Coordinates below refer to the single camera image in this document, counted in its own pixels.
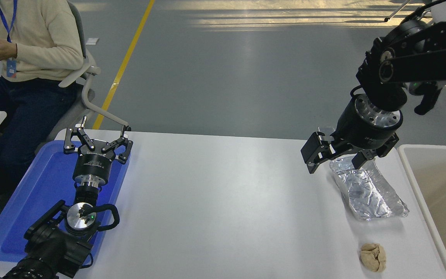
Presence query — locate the crumpled tan paper ball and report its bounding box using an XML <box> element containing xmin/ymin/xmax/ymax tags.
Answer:
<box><xmin>360</xmin><ymin>243</ymin><xmax>387</xmax><ymax>272</ymax></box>

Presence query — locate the grey office chair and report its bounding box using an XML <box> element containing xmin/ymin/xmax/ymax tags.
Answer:
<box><xmin>47</xmin><ymin>0</ymin><xmax>132</xmax><ymax>144</ymax></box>

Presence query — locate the crumpled foil tray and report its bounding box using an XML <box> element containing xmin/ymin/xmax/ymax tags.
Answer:
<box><xmin>329</xmin><ymin>156</ymin><xmax>409</xmax><ymax>221</ymax></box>

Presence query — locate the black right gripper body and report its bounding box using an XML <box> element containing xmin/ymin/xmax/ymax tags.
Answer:
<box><xmin>331</xmin><ymin>99</ymin><xmax>401</xmax><ymax>151</ymax></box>

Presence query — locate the blue plastic tray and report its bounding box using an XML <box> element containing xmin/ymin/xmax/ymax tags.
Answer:
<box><xmin>0</xmin><ymin>140</ymin><xmax>130</xmax><ymax>268</ymax></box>

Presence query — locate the white chair with metal legs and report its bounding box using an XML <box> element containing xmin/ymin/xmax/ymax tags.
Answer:
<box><xmin>385</xmin><ymin>0</ymin><xmax>446</xmax><ymax>24</ymax></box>

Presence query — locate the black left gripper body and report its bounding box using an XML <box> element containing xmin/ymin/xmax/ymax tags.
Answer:
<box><xmin>72</xmin><ymin>140</ymin><xmax>114</xmax><ymax>185</ymax></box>

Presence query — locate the blue lanyard with badge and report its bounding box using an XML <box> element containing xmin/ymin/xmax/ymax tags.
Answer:
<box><xmin>0</xmin><ymin>0</ymin><xmax>17</xmax><ymax>78</ymax></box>

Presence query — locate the person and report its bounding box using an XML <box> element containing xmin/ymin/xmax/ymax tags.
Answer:
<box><xmin>0</xmin><ymin>0</ymin><xmax>84</xmax><ymax>198</ymax></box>

